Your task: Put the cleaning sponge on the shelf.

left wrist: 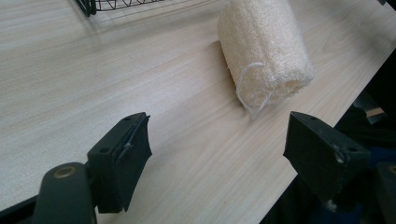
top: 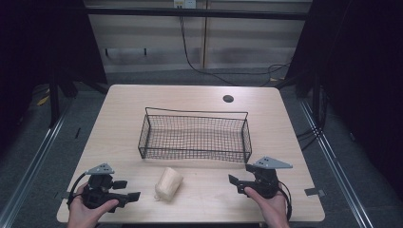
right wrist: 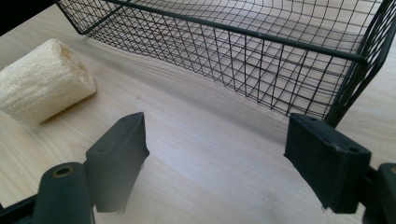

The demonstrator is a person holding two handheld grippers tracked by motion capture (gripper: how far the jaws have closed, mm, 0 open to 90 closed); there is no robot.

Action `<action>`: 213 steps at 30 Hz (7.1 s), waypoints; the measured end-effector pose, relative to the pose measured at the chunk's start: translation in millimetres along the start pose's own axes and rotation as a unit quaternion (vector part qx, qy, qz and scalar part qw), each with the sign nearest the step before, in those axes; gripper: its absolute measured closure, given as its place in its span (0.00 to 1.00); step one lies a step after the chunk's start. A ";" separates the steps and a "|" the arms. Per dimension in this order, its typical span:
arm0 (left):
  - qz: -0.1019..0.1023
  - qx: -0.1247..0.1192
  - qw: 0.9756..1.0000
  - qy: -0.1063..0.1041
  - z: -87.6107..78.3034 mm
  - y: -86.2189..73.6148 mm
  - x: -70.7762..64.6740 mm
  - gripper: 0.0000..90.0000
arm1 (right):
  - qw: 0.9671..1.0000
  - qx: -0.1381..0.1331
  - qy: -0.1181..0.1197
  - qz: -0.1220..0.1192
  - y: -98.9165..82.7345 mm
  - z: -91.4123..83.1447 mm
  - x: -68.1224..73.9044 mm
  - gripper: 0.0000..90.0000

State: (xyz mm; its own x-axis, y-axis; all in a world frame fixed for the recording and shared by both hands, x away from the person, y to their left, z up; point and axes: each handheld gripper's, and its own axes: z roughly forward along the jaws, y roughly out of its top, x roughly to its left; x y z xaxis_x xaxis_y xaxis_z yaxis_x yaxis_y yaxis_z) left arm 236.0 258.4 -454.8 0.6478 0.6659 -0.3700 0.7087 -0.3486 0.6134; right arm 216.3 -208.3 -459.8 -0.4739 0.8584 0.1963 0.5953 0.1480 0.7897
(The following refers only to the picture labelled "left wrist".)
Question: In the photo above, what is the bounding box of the black wire basket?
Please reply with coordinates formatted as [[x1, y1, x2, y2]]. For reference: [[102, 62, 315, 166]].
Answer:
[[75, 0, 166, 18]]

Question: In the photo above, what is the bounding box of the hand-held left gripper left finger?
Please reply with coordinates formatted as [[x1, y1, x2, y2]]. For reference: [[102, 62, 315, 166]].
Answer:
[[86, 112, 153, 215]]

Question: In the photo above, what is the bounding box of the beige loofah sponge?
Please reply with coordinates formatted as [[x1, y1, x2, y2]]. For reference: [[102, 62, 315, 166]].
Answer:
[[217, 0, 315, 117]]

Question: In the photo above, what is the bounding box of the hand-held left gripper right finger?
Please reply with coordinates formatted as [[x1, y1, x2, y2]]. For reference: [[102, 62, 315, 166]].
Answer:
[[283, 111, 372, 203]]

